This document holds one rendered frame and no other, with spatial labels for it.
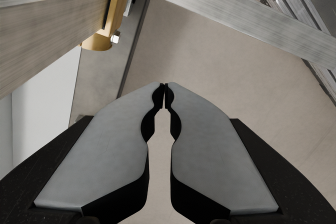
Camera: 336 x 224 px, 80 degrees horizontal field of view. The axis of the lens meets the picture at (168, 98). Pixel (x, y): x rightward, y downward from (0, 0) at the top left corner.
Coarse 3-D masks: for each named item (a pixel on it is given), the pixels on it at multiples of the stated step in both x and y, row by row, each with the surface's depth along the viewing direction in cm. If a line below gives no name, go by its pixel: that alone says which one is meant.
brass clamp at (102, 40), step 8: (112, 0) 18; (120, 0) 19; (112, 8) 18; (120, 8) 20; (112, 16) 19; (120, 16) 22; (104, 24) 19; (112, 24) 19; (96, 32) 19; (104, 32) 19; (112, 32) 20; (120, 32) 22; (88, 40) 20; (96, 40) 20; (104, 40) 21; (112, 40) 22; (88, 48) 21; (96, 48) 21; (104, 48) 21
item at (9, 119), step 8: (8, 96) 46; (0, 104) 44; (8, 104) 47; (0, 112) 45; (8, 112) 49; (0, 120) 46; (8, 120) 50; (0, 128) 48; (8, 128) 51; (0, 136) 49; (8, 136) 52; (0, 144) 50; (8, 144) 53; (0, 152) 51; (8, 152) 55; (0, 160) 52; (8, 160) 56; (0, 168) 54; (8, 168) 58; (0, 176) 55
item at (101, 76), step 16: (128, 0) 27; (144, 0) 29; (128, 16) 31; (144, 16) 37; (128, 32) 32; (112, 48) 33; (128, 48) 33; (80, 64) 35; (96, 64) 35; (112, 64) 34; (128, 64) 37; (80, 80) 36; (96, 80) 36; (112, 80) 36; (80, 96) 38; (96, 96) 38; (112, 96) 38; (80, 112) 40
